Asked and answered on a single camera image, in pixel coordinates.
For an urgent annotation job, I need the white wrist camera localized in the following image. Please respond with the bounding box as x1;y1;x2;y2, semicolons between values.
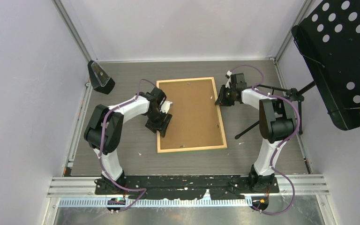
225;70;232;89
160;100;173;114

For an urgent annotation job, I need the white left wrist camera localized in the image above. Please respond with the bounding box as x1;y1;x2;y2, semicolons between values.
160;100;173;114

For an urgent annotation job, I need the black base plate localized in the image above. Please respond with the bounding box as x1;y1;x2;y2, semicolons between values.
94;175;279;200

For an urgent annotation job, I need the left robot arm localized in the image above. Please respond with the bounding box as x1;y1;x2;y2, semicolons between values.
84;87;172;194

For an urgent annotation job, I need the brown backing board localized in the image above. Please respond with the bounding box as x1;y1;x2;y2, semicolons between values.
159;79;225;150

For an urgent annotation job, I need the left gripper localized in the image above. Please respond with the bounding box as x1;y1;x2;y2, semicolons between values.
146;109;172;137

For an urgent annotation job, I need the wooden picture frame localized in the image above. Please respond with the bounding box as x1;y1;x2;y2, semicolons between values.
156;76;228;154

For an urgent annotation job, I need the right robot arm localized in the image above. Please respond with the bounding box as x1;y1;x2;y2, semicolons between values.
215;71;299;192

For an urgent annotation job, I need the black wedge object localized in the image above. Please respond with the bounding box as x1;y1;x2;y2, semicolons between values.
87;60;115;95

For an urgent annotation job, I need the black music stand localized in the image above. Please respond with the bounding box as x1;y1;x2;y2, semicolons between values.
234;0;360;140

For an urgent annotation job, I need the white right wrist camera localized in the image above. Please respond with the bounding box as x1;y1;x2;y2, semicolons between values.
225;70;232;89

